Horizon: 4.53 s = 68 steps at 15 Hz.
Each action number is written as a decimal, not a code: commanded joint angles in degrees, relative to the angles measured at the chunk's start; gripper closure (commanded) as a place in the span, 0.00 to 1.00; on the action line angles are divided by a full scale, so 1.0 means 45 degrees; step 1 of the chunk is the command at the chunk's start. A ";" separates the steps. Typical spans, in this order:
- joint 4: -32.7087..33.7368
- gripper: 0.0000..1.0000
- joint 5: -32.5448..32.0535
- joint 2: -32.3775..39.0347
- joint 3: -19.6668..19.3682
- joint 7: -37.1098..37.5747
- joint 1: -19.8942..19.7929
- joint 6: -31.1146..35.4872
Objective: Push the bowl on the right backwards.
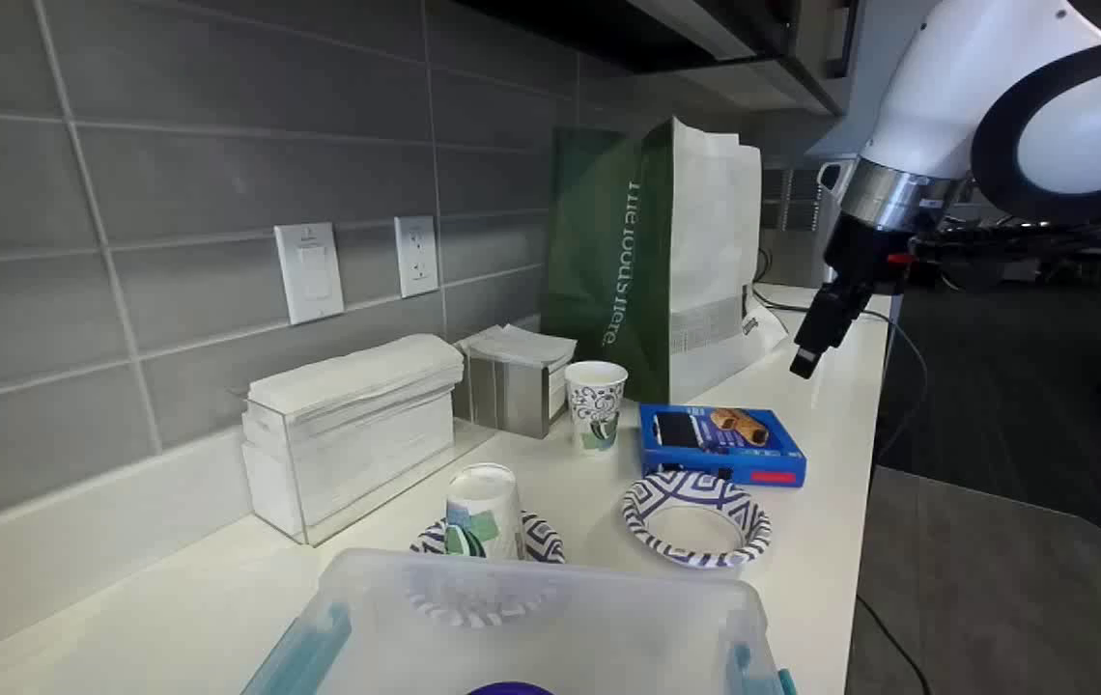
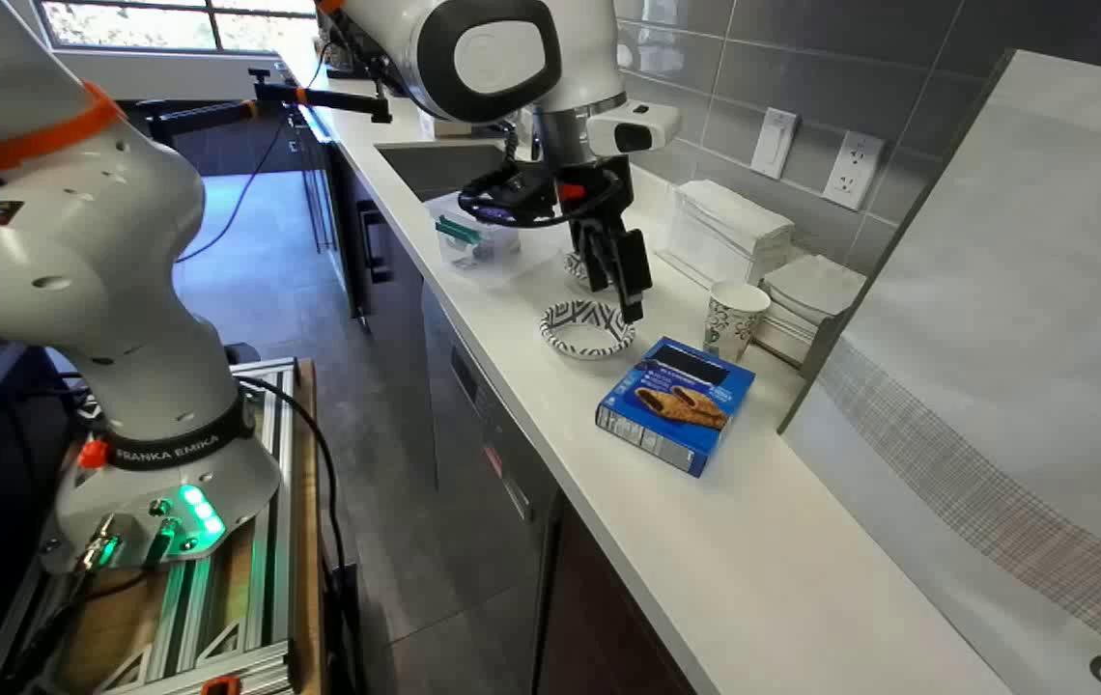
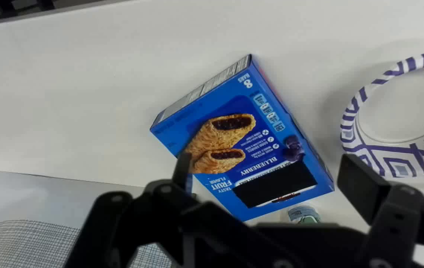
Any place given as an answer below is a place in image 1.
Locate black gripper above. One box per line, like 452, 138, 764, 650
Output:
788, 210, 915, 384

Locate blue patterned paper bowl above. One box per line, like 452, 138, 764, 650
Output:
612, 466, 776, 575

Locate blue cardboard box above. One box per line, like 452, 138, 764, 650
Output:
634, 397, 810, 496

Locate printed paper cup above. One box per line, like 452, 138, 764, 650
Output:
441, 463, 528, 561
561, 357, 634, 458

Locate green and white shopping bag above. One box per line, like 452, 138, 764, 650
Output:
542, 115, 791, 406

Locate metal napkin holder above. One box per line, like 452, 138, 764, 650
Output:
452, 321, 580, 445

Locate dark overhead cabinet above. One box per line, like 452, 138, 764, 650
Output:
463, 0, 864, 122

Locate tipped paper cup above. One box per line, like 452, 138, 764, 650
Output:
406, 505, 566, 570

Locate purple object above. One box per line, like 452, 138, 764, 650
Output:
463, 676, 556, 695

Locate white napkin dispenser box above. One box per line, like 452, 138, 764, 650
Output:
234, 330, 467, 548

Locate clear plastic bin teal handles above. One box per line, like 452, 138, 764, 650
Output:
234, 543, 798, 695

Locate white wall outlet plate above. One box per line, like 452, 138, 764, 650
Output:
390, 211, 445, 303

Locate white wall switch plate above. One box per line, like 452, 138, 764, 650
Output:
269, 220, 350, 330

